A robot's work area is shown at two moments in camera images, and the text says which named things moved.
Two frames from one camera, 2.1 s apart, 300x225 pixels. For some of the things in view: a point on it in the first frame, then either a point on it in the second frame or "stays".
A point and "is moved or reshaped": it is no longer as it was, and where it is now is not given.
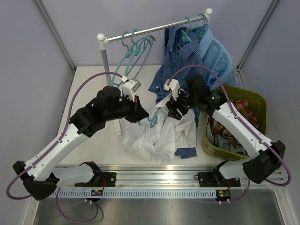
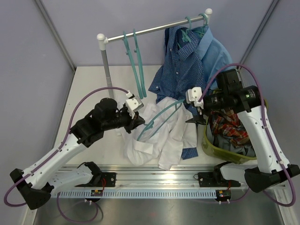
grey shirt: x=223 y=142 stays
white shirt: x=156 y=137 is moved or reshaped
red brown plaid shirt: x=222 y=128 stays
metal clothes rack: x=102 y=40 stays
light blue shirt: x=217 y=58 stays
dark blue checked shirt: x=182 y=58 stays
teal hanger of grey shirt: x=128 y=55 to x=132 y=66
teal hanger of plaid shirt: x=137 y=51 to x=140 y=65
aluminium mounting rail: x=155 y=176 stays
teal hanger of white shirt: x=155 y=121 to x=176 y=106
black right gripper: x=173 y=105 to x=198 y=118
